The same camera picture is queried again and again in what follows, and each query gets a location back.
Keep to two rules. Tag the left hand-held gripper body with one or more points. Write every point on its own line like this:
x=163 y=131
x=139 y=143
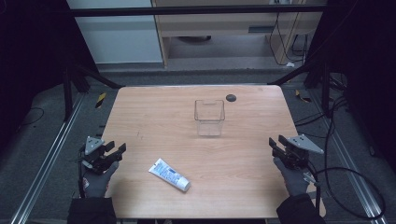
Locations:
x=93 y=146

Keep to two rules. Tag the white cabinet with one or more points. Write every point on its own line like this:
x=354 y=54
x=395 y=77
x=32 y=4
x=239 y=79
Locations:
x=118 y=40

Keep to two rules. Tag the aluminium floor rail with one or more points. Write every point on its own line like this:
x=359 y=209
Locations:
x=46 y=168
x=348 y=161

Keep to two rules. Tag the white and blue tube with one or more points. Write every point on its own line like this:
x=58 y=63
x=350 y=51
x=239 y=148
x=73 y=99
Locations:
x=169 y=174

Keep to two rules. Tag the black crossbar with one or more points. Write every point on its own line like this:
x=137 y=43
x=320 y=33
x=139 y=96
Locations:
x=193 y=10

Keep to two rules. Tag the black metal stand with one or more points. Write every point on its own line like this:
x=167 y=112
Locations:
x=325 y=90
x=67 y=93

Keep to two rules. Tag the person's left hand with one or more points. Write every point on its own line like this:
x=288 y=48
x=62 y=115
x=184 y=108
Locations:
x=97 y=183

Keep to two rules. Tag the black round table grommet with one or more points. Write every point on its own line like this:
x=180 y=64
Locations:
x=231 y=98

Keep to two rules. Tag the clear plastic container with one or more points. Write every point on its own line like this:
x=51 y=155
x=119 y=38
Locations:
x=209 y=119

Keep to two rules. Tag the person's right hand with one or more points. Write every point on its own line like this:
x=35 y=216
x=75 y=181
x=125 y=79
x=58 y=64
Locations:
x=295 y=182

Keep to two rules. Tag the light wooden desk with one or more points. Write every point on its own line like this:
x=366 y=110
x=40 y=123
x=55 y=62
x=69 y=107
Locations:
x=218 y=26

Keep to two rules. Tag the yellow and black tape strip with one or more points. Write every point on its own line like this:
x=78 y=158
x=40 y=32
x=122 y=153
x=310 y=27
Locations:
x=100 y=100
x=302 y=97

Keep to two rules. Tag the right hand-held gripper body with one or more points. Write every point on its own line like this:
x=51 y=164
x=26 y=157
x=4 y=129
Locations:
x=300 y=147

